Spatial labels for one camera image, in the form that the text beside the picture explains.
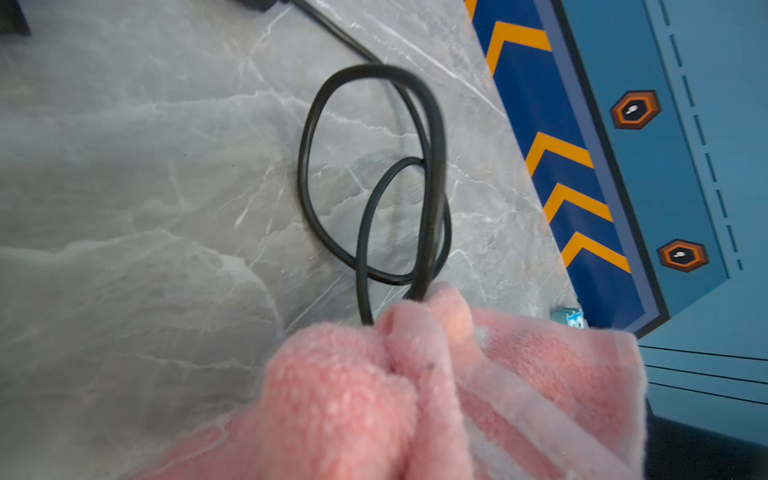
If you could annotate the pink towel cloth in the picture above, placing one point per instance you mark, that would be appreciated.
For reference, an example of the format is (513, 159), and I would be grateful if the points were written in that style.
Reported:
(435, 389)

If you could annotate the black coffee machine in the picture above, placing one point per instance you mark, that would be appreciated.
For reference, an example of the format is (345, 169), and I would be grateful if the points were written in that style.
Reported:
(677, 451)

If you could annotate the blue owl toy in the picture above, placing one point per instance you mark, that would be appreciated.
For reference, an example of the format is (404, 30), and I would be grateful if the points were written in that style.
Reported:
(572, 317)

